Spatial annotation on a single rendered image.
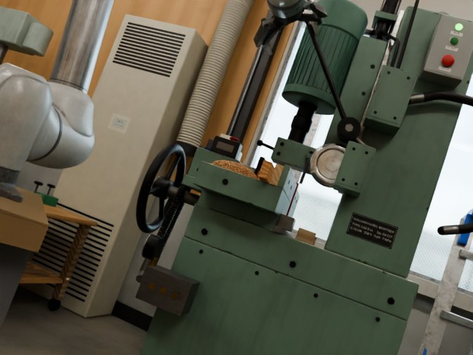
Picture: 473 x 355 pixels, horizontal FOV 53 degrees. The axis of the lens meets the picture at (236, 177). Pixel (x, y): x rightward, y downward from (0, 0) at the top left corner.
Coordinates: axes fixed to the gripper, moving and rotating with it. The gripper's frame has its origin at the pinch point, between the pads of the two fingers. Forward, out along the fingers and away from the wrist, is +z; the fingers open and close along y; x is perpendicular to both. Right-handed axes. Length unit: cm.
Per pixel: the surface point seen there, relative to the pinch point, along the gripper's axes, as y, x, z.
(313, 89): 0.6, -14.3, 5.2
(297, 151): -10.3, -28.2, 10.3
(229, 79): -28, 64, 159
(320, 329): -22, -74, -8
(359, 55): 16.4, -9.9, 7.2
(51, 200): -143, 23, 117
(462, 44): 38.6, -21.5, -2.7
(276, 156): -16.2, -27.1, 10.2
